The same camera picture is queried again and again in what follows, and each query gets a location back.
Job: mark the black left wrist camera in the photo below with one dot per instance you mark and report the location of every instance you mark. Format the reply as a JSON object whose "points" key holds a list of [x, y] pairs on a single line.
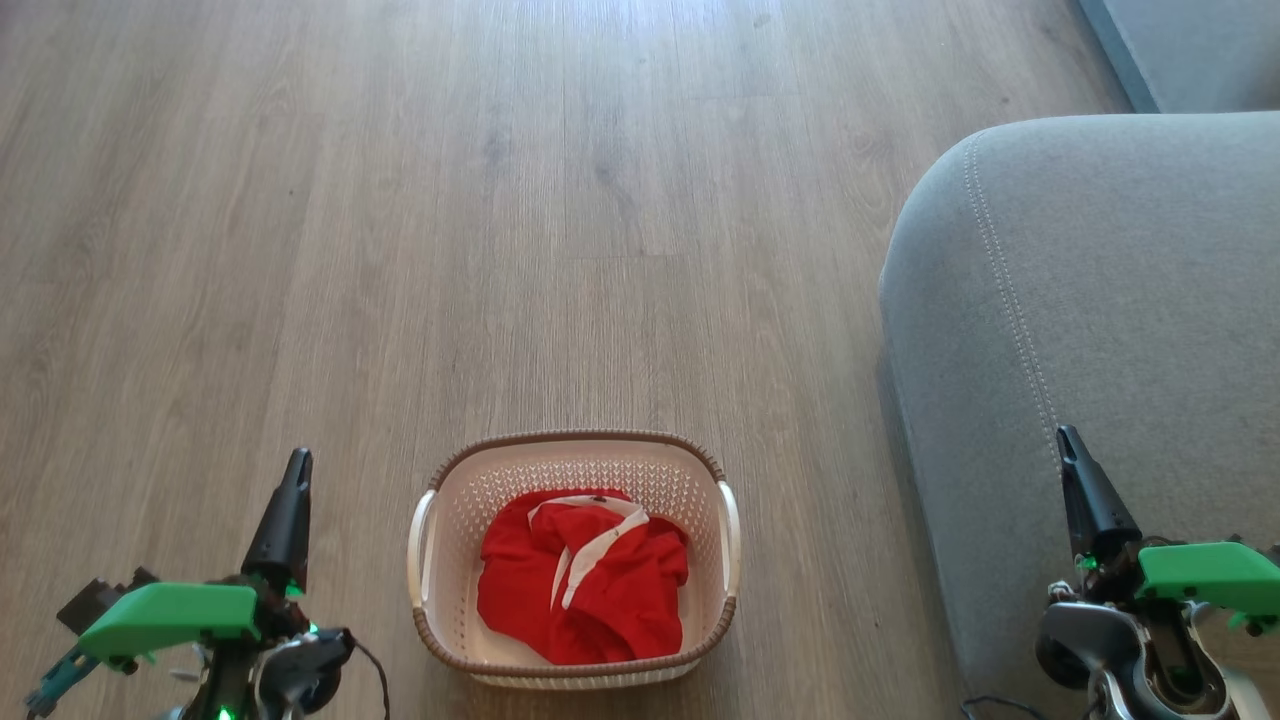
{"points": [[95, 600]]}

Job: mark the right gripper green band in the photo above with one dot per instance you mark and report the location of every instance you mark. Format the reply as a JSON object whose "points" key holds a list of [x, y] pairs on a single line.
{"points": [[1200, 575]]}

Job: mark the red garment with white trim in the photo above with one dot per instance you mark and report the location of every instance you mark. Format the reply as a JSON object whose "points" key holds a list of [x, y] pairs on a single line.
{"points": [[620, 590]]}

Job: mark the grey fabric sofa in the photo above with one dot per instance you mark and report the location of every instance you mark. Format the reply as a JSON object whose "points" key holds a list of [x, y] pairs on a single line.
{"points": [[1100, 300]]}

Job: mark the cream plastic laundry basket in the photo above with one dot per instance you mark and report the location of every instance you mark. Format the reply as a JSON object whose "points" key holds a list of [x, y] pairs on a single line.
{"points": [[580, 460]]}

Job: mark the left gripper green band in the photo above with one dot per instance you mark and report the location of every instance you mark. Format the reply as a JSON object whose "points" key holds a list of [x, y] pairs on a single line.
{"points": [[170, 612]]}

